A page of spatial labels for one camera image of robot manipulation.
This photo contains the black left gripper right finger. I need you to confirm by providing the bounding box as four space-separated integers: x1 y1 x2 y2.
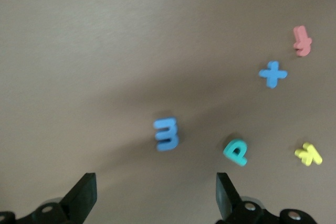
215 172 279 224

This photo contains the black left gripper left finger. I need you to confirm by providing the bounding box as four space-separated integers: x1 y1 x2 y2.
17 173 98 224

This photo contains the teal foam letter p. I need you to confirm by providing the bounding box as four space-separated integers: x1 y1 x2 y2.
223 138 249 167

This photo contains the blue foam letter m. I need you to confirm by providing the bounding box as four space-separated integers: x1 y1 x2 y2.
153 118 180 152

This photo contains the yellow foam letter k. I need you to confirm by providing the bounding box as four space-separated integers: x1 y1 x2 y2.
294 142 323 167

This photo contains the blue foam letter x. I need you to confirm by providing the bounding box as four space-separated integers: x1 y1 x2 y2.
258 60 289 89

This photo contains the brown table cover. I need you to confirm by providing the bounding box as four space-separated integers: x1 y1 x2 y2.
0 0 336 224

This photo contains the pink foam letter f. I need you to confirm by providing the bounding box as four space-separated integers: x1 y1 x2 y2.
292 25 313 57

